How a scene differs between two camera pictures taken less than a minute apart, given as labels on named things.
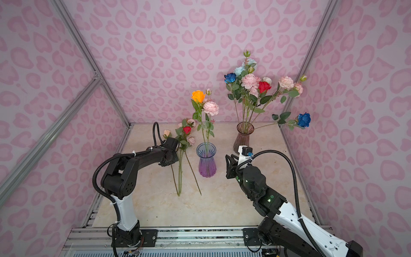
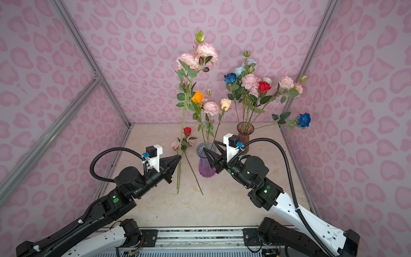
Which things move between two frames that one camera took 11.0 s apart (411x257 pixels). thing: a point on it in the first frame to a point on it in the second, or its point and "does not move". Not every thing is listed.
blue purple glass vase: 207,166 does not move
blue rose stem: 234,86 does not move
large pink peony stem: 251,82 does not move
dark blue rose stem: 302,120 does not move
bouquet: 188,122 to 205,54
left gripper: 173,152 to 160,171
